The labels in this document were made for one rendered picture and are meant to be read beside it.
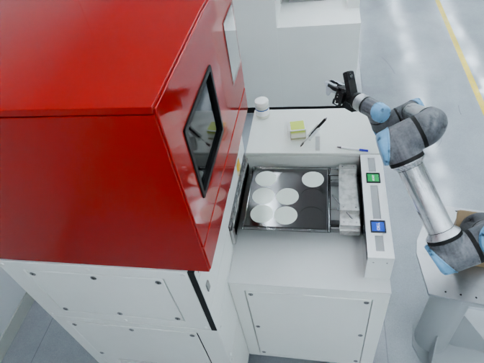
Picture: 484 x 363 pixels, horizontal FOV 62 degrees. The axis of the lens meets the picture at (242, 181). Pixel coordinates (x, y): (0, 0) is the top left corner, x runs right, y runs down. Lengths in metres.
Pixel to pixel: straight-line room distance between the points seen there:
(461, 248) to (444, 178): 1.78
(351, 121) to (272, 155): 0.44
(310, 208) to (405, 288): 1.06
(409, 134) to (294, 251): 0.67
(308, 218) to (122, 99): 1.07
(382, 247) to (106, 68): 1.12
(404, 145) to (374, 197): 0.39
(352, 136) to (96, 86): 1.35
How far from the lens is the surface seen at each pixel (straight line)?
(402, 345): 2.48
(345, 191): 1.86
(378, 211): 1.69
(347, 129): 2.04
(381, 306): 1.74
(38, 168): 1.07
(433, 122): 1.44
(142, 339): 1.83
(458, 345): 2.52
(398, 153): 1.42
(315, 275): 1.66
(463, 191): 3.20
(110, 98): 0.88
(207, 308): 1.44
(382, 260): 1.57
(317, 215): 1.73
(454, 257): 1.51
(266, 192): 1.83
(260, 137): 2.02
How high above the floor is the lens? 2.25
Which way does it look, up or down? 45 degrees down
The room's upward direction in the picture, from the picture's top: 11 degrees counter-clockwise
